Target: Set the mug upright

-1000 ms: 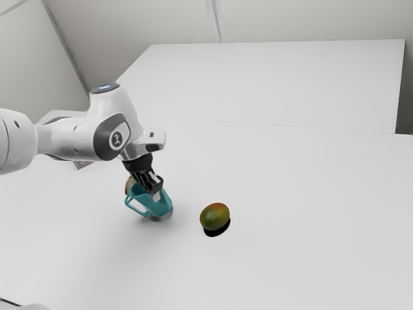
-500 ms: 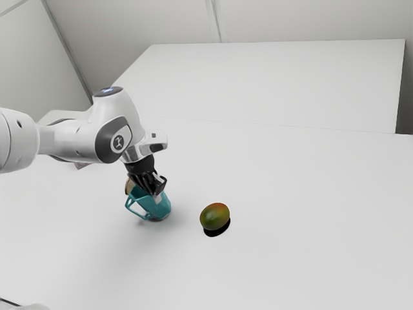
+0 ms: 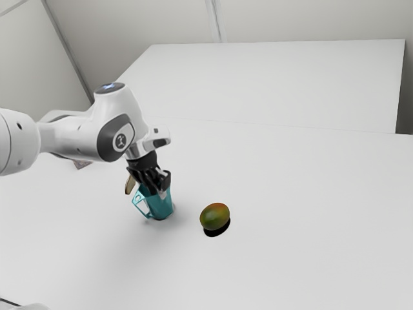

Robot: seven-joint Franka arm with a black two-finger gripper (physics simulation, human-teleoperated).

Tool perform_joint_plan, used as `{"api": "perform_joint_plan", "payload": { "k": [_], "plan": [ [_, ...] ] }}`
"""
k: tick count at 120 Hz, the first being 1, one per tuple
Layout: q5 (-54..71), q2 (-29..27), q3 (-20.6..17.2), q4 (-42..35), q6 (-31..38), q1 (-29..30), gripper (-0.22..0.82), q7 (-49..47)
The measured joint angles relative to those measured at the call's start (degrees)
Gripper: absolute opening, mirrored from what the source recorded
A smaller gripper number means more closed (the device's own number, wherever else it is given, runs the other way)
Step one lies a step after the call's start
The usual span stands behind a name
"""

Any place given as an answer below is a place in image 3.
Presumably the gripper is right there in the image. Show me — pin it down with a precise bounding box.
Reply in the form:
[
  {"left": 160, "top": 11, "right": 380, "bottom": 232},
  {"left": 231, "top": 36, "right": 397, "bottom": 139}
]
[{"left": 125, "top": 151, "right": 172, "bottom": 200}]

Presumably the teal faceted mug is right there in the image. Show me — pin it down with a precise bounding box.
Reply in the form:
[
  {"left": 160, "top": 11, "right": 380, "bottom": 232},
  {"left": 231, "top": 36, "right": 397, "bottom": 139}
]
[{"left": 130, "top": 179, "right": 176, "bottom": 222}]

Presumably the tan curved object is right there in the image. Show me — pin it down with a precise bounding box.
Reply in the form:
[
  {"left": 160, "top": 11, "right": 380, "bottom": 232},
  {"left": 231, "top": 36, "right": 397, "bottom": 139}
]
[{"left": 124, "top": 174, "right": 137, "bottom": 196}]

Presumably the green red mango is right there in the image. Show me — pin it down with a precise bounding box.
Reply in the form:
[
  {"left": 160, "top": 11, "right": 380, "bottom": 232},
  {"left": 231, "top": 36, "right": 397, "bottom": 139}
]
[{"left": 199, "top": 202, "right": 232, "bottom": 231}]

